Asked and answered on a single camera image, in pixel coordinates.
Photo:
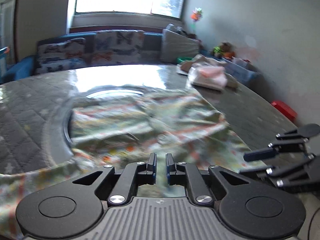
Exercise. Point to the pink white packaged garment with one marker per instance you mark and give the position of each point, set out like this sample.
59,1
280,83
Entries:
207,76

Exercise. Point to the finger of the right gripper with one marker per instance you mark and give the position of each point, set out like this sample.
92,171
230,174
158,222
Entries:
301,174
265,152

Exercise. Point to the large butterfly print cushion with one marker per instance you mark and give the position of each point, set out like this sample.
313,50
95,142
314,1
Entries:
112,47

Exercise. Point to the round black induction cooker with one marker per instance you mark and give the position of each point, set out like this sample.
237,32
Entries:
91,121

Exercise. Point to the teddy bear green vest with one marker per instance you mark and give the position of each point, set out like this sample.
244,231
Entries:
225,49

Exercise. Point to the colourful pinwheel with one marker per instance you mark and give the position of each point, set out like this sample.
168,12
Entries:
196,16

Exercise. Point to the red plastic stool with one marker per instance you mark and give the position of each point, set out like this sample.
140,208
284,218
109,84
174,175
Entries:
284,109

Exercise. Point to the blue sofa bench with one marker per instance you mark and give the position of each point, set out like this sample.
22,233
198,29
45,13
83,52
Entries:
26,67

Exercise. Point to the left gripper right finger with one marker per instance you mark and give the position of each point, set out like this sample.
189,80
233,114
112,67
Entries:
188,176

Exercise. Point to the grey white pillow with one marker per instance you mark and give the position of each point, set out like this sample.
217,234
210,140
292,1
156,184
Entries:
175,45

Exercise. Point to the green plastic basin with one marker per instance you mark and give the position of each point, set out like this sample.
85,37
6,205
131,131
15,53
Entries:
182,59

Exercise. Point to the black white plush toy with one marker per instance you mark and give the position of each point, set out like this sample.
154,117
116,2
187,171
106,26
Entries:
177,29

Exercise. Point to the colourful patterned child jacket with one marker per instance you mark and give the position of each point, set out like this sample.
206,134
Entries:
179,121

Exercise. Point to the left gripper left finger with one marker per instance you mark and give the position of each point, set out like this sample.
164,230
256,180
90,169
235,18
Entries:
132,177

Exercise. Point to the clear blue storage box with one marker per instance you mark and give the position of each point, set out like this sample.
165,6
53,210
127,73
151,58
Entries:
242,75

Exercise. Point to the cream pink clothes pile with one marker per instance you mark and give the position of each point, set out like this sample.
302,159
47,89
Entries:
185,66

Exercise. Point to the small butterfly print cushion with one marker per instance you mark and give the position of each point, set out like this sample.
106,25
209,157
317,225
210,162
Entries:
61,56

